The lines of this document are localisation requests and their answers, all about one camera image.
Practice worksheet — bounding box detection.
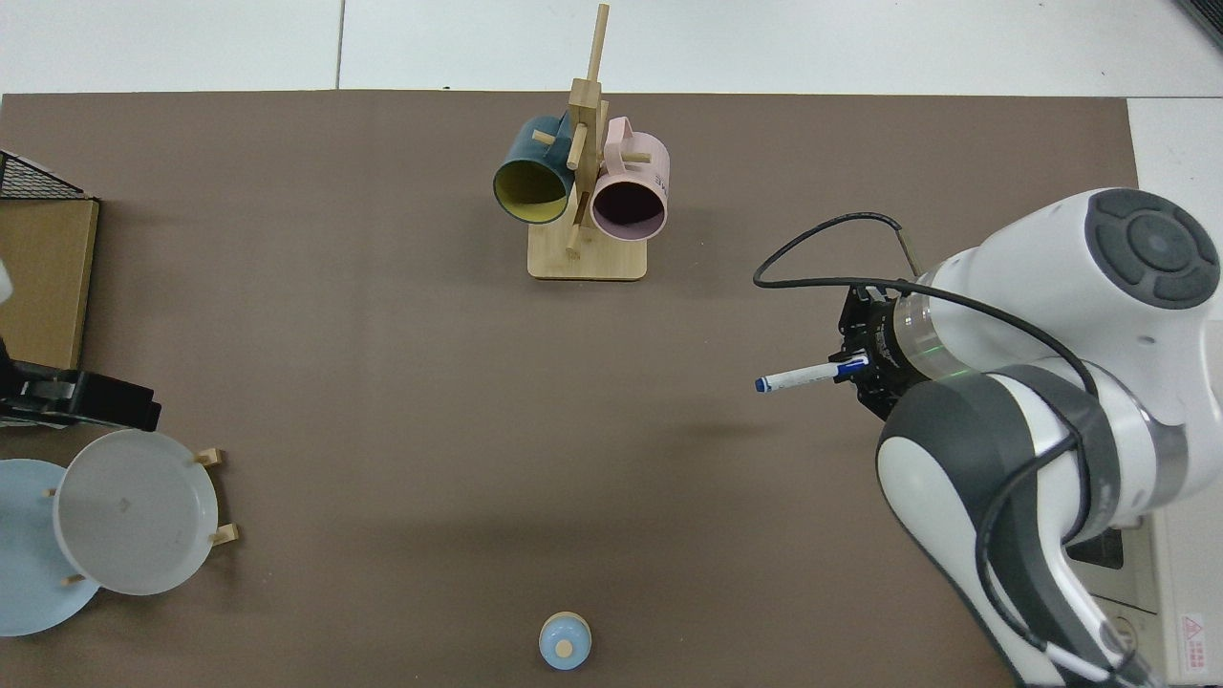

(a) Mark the dark grey flat device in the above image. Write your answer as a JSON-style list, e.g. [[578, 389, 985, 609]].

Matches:
[[1175, 0, 1223, 49]]

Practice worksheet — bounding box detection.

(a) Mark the brown table cloth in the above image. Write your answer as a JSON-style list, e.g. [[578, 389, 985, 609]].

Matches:
[[0, 91, 1148, 688]]

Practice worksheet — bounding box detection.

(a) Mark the wooden cup stand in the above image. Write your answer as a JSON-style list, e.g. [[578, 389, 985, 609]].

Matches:
[[527, 3, 649, 282]]

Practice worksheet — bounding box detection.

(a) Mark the small blue round bell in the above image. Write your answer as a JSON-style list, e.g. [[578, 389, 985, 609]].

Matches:
[[538, 612, 593, 672]]

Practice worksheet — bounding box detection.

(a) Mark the light blue plate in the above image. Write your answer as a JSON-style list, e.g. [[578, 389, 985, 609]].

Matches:
[[0, 459, 101, 637]]

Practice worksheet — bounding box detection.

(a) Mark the white marker with blue cap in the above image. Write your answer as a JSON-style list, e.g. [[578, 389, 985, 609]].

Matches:
[[755, 355, 870, 394]]

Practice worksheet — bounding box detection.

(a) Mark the wooden plate rack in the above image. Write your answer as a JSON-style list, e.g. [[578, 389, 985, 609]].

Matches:
[[43, 447, 240, 586]]

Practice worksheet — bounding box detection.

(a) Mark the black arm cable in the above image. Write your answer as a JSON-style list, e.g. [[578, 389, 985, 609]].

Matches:
[[753, 212, 1162, 688]]

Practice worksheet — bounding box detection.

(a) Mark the pink cup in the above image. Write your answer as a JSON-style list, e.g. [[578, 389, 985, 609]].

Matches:
[[590, 117, 672, 242]]

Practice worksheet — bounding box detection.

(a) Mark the grey plate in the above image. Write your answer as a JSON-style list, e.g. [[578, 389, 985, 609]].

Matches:
[[53, 429, 220, 597]]

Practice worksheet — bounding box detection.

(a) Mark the dark blue cup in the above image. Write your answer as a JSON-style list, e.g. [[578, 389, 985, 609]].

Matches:
[[492, 112, 577, 226]]

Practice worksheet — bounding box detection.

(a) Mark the wire basket with wooden floor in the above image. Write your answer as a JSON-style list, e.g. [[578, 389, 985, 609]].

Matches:
[[0, 150, 100, 428]]

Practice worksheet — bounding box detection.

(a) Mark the pale toaster oven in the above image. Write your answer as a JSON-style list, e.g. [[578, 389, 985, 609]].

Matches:
[[1062, 506, 1223, 688]]

